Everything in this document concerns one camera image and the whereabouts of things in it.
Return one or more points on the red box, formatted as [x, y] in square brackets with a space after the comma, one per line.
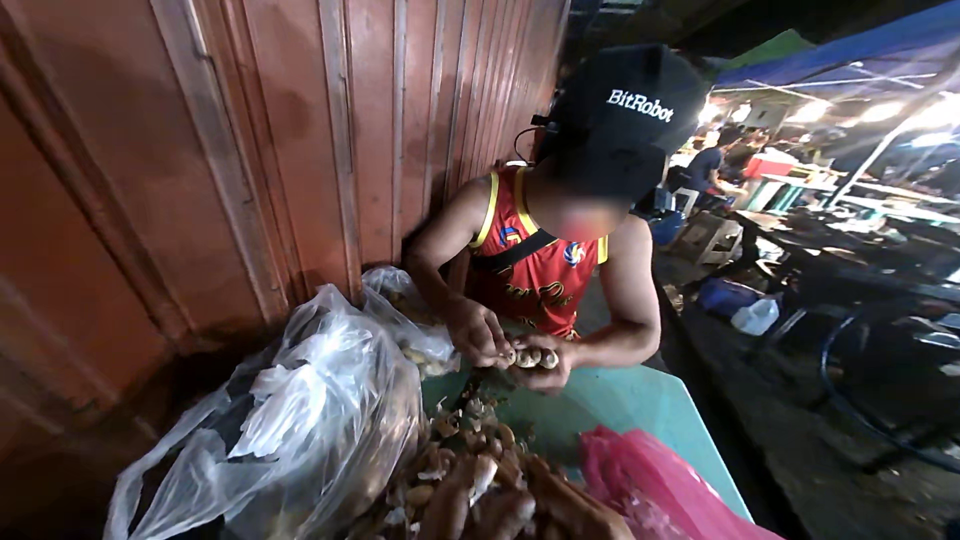
[769, 164]

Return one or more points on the dark blue bag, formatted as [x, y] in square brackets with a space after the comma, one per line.
[726, 297]

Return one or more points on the white garlic clove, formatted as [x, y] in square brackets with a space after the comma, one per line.
[482, 477]

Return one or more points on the white plastic stool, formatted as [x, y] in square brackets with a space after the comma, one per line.
[684, 196]

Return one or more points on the metal canopy pole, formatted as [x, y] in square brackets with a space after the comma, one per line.
[866, 163]

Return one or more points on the person's right hand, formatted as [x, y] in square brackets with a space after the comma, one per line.
[581, 516]

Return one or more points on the blue canopy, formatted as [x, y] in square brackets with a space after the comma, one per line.
[877, 45]

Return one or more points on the pile of garlic and peels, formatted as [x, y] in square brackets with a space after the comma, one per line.
[427, 480]

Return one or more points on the person's left fingers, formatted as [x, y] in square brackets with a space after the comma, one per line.
[452, 491]

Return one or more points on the pale green long table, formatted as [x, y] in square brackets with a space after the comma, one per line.
[806, 184]

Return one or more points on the blue round hoop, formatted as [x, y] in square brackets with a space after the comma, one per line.
[828, 379]

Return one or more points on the person's left hand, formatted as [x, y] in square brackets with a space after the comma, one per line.
[448, 504]

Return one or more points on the green canopy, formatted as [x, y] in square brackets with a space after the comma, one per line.
[772, 49]

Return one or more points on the garlic bulb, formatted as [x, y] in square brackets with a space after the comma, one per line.
[527, 357]

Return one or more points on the large clear plastic bag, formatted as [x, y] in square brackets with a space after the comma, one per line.
[330, 420]

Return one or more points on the red yellow sleeveless jersey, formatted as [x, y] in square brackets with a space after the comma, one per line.
[544, 281]

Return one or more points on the pink plastic bag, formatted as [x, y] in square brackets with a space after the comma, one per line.
[660, 480]

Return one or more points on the small clear plastic bag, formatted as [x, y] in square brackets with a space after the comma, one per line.
[431, 341]

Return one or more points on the black cap with white print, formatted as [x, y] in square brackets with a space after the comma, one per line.
[630, 90]

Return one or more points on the person's right fingers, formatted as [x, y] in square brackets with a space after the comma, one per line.
[514, 510]

